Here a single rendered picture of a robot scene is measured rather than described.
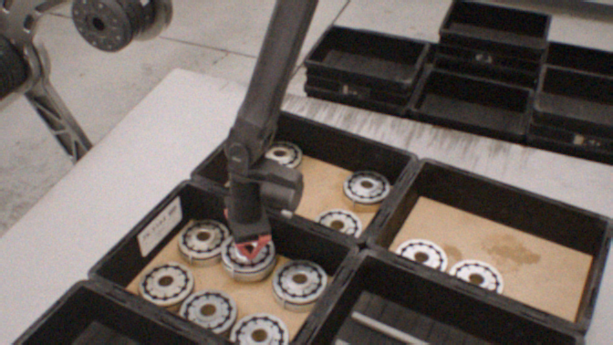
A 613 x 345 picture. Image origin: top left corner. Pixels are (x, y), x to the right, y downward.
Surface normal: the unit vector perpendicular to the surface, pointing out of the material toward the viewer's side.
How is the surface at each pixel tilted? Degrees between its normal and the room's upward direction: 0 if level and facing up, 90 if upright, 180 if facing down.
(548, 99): 0
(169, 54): 0
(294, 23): 80
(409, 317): 0
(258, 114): 70
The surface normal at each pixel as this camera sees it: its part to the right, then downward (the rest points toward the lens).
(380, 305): 0.00, -0.76
